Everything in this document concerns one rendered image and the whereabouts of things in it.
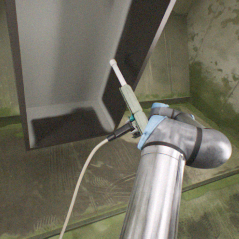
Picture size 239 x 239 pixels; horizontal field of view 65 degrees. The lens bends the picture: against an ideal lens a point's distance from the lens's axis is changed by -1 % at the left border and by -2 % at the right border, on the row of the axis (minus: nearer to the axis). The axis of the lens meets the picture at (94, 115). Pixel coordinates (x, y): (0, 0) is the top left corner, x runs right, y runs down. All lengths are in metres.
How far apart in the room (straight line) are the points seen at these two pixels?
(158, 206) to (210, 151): 0.22
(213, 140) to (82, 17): 0.85
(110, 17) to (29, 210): 1.31
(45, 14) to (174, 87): 2.06
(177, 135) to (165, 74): 2.13
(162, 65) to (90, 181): 1.75
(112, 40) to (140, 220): 1.03
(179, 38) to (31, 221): 2.65
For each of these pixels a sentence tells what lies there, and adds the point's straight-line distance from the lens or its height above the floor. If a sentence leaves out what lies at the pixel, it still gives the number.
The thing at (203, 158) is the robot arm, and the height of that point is 0.98.
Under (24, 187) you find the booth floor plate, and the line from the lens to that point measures 1.54.
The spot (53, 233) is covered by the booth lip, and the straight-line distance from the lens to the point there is 1.37.
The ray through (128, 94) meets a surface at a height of 0.91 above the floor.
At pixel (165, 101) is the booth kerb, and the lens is 2.64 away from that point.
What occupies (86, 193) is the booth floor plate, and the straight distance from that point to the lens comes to 1.49.
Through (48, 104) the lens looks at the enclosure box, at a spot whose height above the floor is 0.54.
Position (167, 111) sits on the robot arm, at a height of 0.77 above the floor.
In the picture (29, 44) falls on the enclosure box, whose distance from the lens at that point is 1.11.
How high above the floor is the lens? 1.32
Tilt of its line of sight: 36 degrees down
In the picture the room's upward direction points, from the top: 8 degrees clockwise
